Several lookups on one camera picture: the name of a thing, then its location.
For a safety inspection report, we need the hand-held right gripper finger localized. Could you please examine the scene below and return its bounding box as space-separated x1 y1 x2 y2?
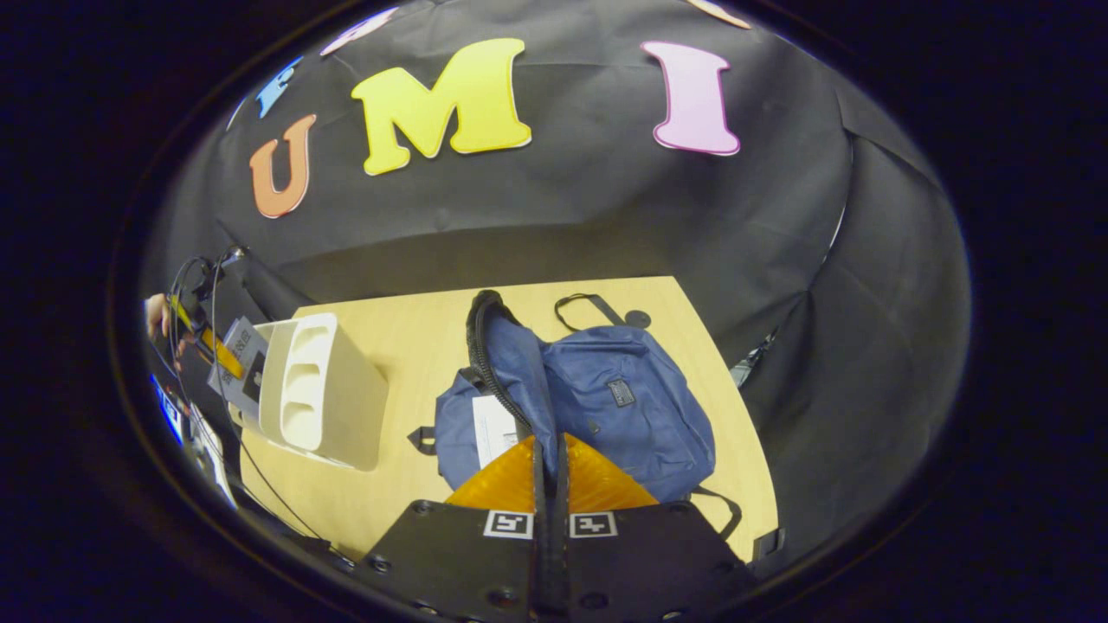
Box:
346 433 552 623
551 433 764 623

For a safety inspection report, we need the white plastic bookshelf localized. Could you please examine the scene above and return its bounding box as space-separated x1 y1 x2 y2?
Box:
238 313 390 472

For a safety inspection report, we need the blue schoolbag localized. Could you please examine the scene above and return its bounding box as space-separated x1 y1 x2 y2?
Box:
407 290 744 542

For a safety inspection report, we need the white side table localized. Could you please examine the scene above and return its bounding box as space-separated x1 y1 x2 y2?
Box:
182 402 236 510

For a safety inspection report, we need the computer monitor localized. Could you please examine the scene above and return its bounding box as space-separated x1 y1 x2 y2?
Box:
151 372 184 446

